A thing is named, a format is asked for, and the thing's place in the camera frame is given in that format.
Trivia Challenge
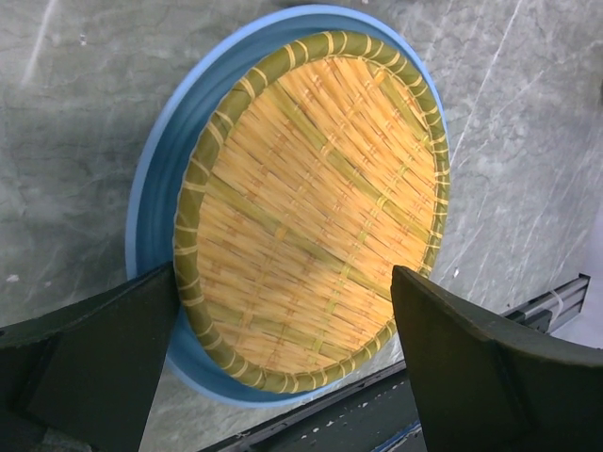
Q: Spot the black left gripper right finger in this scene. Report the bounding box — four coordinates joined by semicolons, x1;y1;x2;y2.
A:
391;266;602;451

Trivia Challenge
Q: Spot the woven bamboo plate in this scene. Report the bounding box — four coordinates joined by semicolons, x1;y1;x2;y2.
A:
173;30;450;394

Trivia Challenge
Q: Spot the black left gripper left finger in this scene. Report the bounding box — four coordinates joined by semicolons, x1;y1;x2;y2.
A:
1;264;180;451

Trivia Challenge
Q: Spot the black table front frame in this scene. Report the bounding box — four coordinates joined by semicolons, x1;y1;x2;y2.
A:
206;362;427;452

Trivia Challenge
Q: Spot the aluminium rail frame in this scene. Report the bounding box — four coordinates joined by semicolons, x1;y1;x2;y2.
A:
502;274;591;334

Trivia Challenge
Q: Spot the blue plastic plate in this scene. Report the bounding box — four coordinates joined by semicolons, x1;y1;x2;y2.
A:
125;4;437;409

